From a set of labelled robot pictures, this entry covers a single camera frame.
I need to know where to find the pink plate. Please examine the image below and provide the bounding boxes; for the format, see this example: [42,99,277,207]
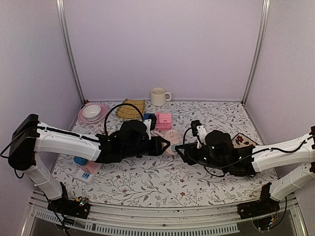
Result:
[78,103,108,124]

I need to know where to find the cream ceramic mug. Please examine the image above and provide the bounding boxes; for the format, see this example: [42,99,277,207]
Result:
[151,88,172,106]

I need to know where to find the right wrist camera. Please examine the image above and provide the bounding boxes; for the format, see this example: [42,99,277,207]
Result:
[190,120,207,149]

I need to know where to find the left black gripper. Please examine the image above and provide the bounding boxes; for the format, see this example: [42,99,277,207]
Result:
[123,136,169,159]

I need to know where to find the cyan cube adapter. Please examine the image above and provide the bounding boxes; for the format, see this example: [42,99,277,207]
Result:
[73,156,88,166]

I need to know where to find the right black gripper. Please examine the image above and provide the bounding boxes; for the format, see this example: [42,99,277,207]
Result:
[176,141,228,171]

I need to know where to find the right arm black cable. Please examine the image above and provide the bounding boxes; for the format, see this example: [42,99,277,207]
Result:
[182,126,254,178]

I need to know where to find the aluminium corner post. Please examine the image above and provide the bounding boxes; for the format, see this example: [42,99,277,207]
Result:
[241,0,271,106]
[56,0,86,105]

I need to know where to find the left aluminium corner post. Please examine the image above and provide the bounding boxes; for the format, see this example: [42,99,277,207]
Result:
[56,0,86,105]

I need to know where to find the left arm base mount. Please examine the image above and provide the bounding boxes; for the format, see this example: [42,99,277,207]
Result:
[48,182,91,219]

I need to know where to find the right aluminium corner post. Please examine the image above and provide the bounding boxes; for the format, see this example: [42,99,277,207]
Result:
[241,0,271,106]

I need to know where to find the yellow bamboo tray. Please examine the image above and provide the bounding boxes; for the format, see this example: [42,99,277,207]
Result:
[116,99,145,120]

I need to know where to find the round pink socket hub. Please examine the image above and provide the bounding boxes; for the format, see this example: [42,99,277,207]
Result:
[164,129,183,155]

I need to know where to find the white bowl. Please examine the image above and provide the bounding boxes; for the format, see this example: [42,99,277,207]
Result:
[82,105,101,121]

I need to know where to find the pink cube adapter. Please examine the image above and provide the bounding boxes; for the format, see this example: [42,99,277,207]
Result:
[81,161,99,174]

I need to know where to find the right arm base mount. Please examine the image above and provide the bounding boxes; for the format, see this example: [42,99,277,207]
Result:
[237,183,280,219]

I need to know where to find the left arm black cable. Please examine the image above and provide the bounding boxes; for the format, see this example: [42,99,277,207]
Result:
[103,103,145,136]

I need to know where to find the floral square tray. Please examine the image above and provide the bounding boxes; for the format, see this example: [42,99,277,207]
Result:
[232,133,259,148]

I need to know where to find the white power strip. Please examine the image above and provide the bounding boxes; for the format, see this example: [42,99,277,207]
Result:
[75,165,100,185]

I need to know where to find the aluminium front rail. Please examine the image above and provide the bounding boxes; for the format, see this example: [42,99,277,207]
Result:
[21,190,308,236]

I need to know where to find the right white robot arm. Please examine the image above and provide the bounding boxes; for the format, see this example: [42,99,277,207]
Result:
[174,125,315,214]

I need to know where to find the dark blue cube adapter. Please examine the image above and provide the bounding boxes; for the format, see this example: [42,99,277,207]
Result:
[143,113,156,120]

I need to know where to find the pink power strip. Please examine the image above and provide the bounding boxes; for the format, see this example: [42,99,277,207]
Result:
[155,112,172,131]

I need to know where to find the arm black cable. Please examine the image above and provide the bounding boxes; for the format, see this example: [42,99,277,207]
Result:
[103,103,145,136]
[182,126,254,178]

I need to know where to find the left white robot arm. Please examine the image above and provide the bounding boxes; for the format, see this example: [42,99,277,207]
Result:
[1,114,171,213]

